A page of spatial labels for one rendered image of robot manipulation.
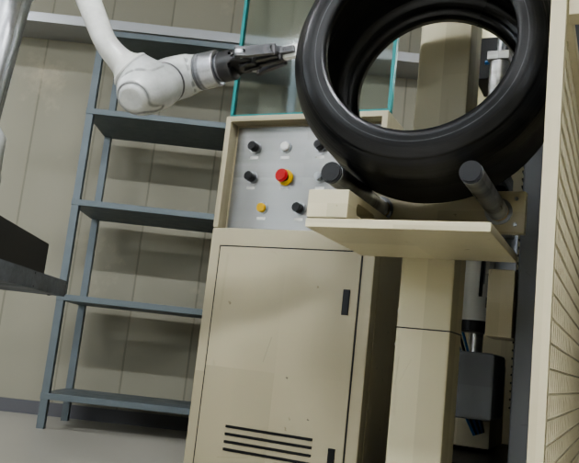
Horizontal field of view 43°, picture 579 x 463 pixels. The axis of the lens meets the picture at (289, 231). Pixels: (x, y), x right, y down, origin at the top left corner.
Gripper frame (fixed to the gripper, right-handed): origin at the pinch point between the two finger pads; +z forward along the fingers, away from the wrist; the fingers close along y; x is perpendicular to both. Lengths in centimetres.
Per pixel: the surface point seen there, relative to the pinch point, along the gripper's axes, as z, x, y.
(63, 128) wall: -254, -96, 210
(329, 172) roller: 11.7, 34.9, -12.4
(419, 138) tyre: 30.5, 30.7, -12.5
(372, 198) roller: 14.1, 35.6, 8.8
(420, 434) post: 18, 88, 25
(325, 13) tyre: 12.3, 0.0, -13.2
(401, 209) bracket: 17.0, 35.5, 22.2
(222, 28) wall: -158, -164, 250
